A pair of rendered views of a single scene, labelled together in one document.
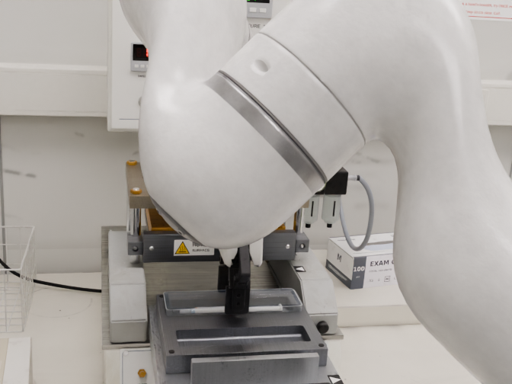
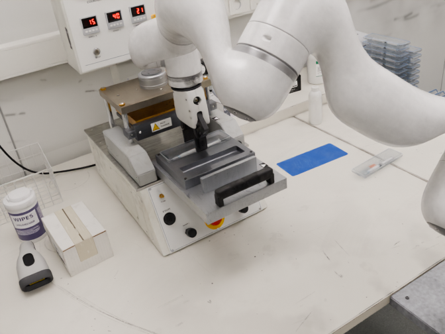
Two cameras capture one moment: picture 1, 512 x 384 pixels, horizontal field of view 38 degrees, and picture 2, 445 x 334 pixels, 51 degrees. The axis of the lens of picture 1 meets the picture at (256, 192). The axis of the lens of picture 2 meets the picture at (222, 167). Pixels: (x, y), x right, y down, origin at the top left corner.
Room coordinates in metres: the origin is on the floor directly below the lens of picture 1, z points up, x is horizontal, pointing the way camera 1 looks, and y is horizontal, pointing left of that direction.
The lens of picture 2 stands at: (-0.14, 0.24, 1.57)
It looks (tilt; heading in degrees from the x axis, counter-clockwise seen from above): 31 degrees down; 345
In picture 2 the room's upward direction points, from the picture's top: 7 degrees counter-clockwise
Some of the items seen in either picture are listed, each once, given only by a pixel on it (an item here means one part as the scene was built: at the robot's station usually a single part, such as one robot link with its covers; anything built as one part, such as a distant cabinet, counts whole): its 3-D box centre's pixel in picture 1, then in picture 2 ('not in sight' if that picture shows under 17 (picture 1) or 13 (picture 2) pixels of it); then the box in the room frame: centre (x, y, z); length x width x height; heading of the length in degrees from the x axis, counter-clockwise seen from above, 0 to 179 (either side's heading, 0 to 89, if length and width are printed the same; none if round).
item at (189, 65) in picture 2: not in sight; (177, 44); (0.91, 0.03, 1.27); 0.09 x 0.08 x 0.13; 81
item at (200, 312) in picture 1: (232, 305); (196, 148); (0.91, 0.02, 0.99); 0.18 x 0.06 x 0.02; 103
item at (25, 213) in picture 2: not in sight; (26, 215); (1.09, 0.51, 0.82); 0.09 x 0.09 x 0.15
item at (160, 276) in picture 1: (205, 274); (160, 137); (1.15, 0.08, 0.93); 0.46 x 0.35 x 0.01; 13
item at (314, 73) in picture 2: not in sight; (317, 53); (1.57, -0.69, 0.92); 0.09 x 0.08 x 0.25; 20
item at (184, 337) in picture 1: (236, 328); (204, 157); (0.87, 0.01, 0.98); 0.20 x 0.17 x 0.03; 103
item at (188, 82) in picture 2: not in sight; (185, 77); (0.91, 0.02, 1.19); 0.09 x 0.08 x 0.03; 13
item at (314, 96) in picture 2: not in sight; (315, 105); (1.31, -0.54, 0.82); 0.05 x 0.05 x 0.14
